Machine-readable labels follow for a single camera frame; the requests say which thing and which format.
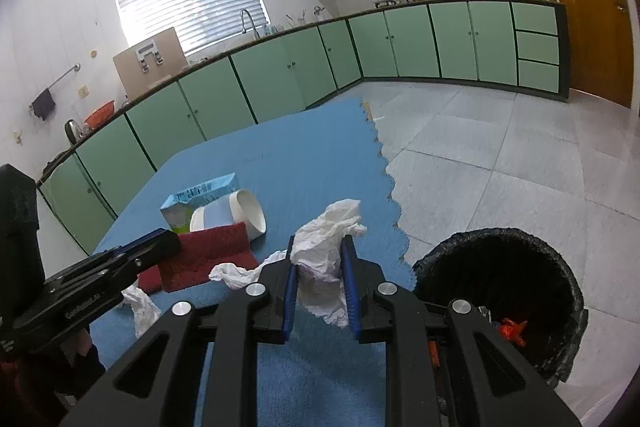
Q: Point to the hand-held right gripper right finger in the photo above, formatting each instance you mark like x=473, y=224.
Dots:
x=351, y=287

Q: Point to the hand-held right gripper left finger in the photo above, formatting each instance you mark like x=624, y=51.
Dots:
x=288, y=297

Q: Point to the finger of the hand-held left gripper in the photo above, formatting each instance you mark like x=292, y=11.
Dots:
x=155, y=249
x=125, y=249

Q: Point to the white tissue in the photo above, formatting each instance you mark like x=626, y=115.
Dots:
x=142, y=312
x=235, y=274
x=320, y=257

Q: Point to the dark red scouring pad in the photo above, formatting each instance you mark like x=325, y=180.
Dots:
x=210, y=252

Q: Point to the black trash bin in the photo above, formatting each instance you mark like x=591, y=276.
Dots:
x=500, y=277

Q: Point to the red plastic bag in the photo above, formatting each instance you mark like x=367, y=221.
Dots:
x=511, y=329

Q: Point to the light blue carton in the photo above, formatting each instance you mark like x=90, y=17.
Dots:
x=195, y=197

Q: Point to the white paper cup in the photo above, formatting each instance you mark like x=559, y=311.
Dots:
x=245, y=212

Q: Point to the steel kettle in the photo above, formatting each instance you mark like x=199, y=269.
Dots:
x=73, y=133

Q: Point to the dark towel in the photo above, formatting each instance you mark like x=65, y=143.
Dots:
x=44, y=104

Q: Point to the red basin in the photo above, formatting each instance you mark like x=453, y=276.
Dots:
x=100, y=114

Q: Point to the blue table mat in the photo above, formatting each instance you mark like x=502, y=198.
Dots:
x=300, y=147

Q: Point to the metal towel bar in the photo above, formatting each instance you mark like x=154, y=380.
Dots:
x=62, y=77

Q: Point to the cardboard box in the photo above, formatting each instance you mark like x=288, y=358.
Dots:
x=130, y=77

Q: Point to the yellow foam mat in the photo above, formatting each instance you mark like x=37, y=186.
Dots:
x=371, y=111

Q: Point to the metal faucet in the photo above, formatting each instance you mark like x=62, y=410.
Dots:
x=246, y=19

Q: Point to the green base cabinet run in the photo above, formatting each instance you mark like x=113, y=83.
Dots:
x=450, y=42

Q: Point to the utensil holder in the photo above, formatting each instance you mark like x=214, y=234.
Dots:
x=295, y=21

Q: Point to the wooden door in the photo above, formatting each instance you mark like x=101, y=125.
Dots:
x=590, y=7

